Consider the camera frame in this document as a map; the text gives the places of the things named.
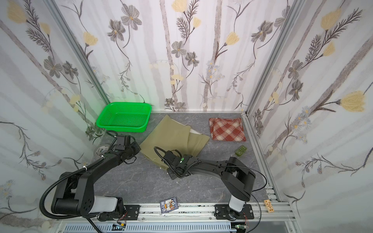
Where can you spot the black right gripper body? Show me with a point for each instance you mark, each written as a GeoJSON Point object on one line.
{"type": "Point", "coordinates": [169, 162]}

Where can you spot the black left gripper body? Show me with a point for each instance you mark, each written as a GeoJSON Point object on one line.
{"type": "Point", "coordinates": [118, 140]}

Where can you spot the olive khaki skirt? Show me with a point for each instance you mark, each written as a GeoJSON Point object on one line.
{"type": "Point", "coordinates": [172, 135]}

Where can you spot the red plaid skirt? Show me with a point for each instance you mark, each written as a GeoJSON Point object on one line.
{"type": "Point", "coordinates": [227, 129]}

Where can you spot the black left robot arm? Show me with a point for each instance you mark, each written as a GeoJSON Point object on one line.
{"type": "Point", "coordinates": [73, 194]}

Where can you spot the clear tape roll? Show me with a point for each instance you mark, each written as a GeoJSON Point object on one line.
{"type": "Point", "coordinates": [101, 150]}

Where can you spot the green plastic basket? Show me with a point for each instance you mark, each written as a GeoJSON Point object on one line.
{"type": "Point", "coordinates": [125, 117]}

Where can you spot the blue patterned card box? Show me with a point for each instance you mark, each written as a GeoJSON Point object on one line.
{"type": "Point", "coordinates": [169, 205]}

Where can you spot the small green box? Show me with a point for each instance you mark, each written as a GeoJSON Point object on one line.
{"type": "Point", "coordinates": [241, 151]}

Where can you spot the small wooden block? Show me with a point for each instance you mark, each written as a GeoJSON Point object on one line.
{"type": "Point", "coordinates": [269, 206]}

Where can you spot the white slotted cable duct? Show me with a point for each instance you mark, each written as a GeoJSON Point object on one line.
{"type": "Point", "coordinates": [157, 227]}

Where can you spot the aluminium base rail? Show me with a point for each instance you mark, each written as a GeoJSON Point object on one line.
{"type": "Point", "coordinates": [188, 212]}

